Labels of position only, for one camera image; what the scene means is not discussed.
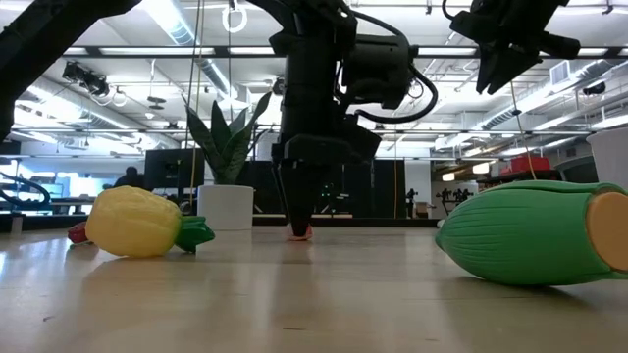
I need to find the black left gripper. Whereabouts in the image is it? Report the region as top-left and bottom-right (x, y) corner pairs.
(271, 92), (383, 235)

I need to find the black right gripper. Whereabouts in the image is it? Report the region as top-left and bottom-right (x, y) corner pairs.
(448, 0), (573, 95)

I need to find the pink toy fruit piece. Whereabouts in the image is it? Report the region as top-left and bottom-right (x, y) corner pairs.
(287, 223), (314, 242)

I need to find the green toy corn cob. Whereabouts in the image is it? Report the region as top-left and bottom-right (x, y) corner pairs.
(435, 179), (628, 287)

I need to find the yellow toy pineapple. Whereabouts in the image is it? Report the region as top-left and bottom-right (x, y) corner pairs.
(84, 185), (216, 259)

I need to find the red toy strawberry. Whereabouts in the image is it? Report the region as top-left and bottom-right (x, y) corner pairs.
(67, 221), (92, 245)

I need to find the white round plant pot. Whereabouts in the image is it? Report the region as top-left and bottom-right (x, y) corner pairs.
(196, 184), (255, 231)

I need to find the green snake plant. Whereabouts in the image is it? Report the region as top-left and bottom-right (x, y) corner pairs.
(182, 91), (273, 186)

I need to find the red storage bin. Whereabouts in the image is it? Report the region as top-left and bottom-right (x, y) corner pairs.
(499, 155), (551, 177)

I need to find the grey mesh office chair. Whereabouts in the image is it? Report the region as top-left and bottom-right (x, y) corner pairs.
(556, 155), (600, 185)

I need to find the black computer monitor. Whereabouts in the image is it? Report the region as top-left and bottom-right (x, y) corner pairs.
(143, 148), (206, 190)

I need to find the person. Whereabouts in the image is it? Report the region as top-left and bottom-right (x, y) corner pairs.
(113, 166), (146, 190)

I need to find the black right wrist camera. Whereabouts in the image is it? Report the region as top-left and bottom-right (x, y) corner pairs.
(537, 31), (582, 60)

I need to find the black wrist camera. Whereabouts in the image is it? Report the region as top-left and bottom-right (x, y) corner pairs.
(537, 31), (582, 60)
(342, 33), (418, 110)

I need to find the black table edge rail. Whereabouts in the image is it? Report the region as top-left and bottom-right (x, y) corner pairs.
(0, 213), (439, 232)

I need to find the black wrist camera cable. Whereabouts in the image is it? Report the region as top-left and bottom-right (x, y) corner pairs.
(352, 63), (440, 125)

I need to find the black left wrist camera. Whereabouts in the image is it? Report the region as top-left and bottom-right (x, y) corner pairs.
(342, 33), (418, 110)

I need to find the white hanging ring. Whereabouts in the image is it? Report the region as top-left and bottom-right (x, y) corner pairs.
(221, 3), (249, 34)

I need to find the black overhead camera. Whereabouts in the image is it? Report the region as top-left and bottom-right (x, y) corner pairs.
(62, 61), (111, 97)

